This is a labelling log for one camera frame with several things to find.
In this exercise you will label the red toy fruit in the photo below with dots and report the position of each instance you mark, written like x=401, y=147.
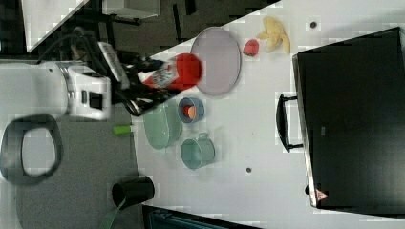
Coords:
x=185, y=110

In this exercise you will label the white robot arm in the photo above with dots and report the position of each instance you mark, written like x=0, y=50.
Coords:
x=35, y=96

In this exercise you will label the red plush ketchup bottle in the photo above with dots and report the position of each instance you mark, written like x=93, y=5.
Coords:
x=179, y=73

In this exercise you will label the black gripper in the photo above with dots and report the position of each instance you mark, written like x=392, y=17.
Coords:
x=139, y=98

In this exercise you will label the grey round plate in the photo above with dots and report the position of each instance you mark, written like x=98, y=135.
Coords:
x=221, y=60

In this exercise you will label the small blue bowl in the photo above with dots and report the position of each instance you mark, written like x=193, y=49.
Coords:
x=191, y=101

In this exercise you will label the orange toy fruit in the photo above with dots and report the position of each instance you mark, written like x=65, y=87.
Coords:
x=192, y=112

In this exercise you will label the green oval colander basket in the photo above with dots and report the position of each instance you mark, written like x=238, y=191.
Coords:
x=162, y=125

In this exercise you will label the yellow toy banana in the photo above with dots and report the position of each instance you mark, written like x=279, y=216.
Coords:
x=274, y=34

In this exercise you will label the green mug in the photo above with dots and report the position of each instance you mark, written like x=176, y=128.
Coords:
x=197, y=152

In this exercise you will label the red toy strawberry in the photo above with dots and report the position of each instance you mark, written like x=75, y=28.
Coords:
x=251, y=48

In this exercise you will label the black toaster oven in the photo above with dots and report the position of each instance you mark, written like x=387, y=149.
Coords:
x=350, y=98

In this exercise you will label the green marker pen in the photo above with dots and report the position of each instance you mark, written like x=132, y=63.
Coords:
x=122, y=130

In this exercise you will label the black cylinder cup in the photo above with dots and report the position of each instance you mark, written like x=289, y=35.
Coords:
x=132, y=192

